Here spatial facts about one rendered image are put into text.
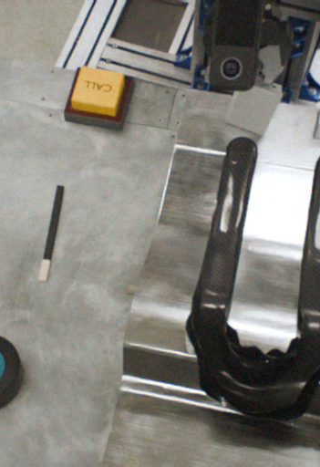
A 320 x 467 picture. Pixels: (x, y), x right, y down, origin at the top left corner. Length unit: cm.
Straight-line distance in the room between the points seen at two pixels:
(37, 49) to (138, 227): 131
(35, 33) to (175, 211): 143
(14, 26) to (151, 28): 46
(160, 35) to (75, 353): 119
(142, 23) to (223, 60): 122
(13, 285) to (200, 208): 25
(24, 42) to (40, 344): 144
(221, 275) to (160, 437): 18
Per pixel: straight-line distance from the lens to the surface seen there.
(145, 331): 88
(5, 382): 97
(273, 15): 93
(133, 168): 113
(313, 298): 94
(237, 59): 88
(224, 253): 97
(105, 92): 116
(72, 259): 107
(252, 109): 103
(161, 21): 210
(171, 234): 98
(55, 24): 239
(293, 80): 190
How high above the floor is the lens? 174
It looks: 61 degrees down
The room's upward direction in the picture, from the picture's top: 1 degrees clockwise
